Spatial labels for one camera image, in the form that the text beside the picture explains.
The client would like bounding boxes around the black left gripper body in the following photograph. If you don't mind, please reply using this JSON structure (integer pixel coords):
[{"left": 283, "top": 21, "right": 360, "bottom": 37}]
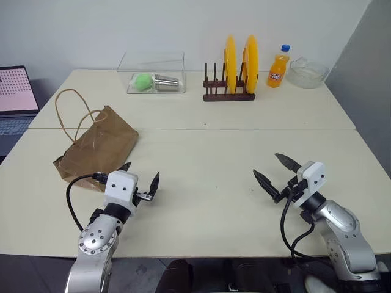
[{"left": 133, "top": 185, "right": 154, "bottom": 207}]

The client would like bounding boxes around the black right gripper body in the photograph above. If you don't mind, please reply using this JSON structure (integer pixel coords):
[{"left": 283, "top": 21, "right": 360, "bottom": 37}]
[{"left": 273, "top": 178, "right": 308, "bottom": 204}]

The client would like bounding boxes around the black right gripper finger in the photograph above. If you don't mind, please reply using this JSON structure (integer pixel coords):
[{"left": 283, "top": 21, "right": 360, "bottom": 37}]
[
  {"left": 274, "top": 153, "right": 302, "bottom": 173},
  {"left": 252, "top": 168, "right": 282, "bottom": 202}
]

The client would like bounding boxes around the brown paper bag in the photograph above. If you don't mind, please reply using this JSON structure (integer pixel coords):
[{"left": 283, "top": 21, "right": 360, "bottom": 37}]
[{"left": 52, "top": 89, "right": 139, "bottom": 194}]

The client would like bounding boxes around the green ball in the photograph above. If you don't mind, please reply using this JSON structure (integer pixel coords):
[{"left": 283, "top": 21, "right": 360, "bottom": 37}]
[{"left": 131, "top": 73, "right": 154, "bottom": 93}]

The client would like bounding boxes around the dark rounded shape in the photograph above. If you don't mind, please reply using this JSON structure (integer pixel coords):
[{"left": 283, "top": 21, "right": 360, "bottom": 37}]
[
  {"left": 222, "top": 258, "right": 276, "bottom": 293},
  {"left": 164, "top": 258, "right": 196, "bottom": 293}
]

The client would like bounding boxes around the dark wooden dish rack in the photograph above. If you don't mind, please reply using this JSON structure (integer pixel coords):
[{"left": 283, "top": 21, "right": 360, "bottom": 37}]
[{"left": 202, "top": 62, "right": 260, "bottom": 103}]

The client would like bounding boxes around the clear glass bowl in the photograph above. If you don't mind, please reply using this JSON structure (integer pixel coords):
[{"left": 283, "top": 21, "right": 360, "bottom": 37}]
[{"left": 288, "top": 56, "right": 332, "bottom": 90}]

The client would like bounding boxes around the orange soda bottle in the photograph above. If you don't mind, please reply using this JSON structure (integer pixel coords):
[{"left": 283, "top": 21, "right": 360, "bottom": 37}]
[{"left": 266, "top": 43, "right": 291, "bottom": 88}]

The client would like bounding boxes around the stainless steel cup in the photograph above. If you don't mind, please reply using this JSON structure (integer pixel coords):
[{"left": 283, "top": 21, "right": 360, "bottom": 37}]
[{"left": 153, "top": 73, "right": 180, "bottom": 92}]

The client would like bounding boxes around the yellow plate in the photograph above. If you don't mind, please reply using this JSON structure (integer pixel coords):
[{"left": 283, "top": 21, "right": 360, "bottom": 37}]
[
  {"left": 241, "top": 34, "right": 260, "bottom": 95},
  {"left": 223, "top": 34, "right": 239, "bottom": 96}
]

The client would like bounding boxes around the clear plastic box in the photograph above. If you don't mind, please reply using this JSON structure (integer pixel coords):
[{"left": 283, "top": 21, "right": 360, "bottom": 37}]
[{"left": 117, "top": 51, "right": 188, "bottom": 95}]

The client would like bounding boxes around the grey laptop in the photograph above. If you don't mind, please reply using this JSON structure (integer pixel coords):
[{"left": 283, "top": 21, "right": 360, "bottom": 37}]
[{"left": 0, "top": 64, "right": 42, "bottom": 157}]

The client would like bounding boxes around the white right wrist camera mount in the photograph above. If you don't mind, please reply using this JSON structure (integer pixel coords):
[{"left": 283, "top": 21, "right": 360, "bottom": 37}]
[{"left": 292, "top": 161, "right": 327, "bottom": 210}]

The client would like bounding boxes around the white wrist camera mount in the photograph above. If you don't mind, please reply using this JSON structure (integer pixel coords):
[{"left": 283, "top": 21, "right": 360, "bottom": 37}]
[
  {"left": 103, "top": 170, "right": 139, "bottom": 212},
  {"left": 292, "top": 161, "right": 327, "bottom": 210}
]

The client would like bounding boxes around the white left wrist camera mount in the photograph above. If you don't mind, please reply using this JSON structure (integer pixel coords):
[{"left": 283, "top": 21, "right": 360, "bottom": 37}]
[{"left": 103, "top": 170, "right": 139, "bottom": 212}]

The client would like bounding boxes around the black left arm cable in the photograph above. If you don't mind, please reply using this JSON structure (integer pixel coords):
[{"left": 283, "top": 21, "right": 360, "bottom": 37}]
[{"left": 65, "top": 172, "right": 108, "bottom": 232}]

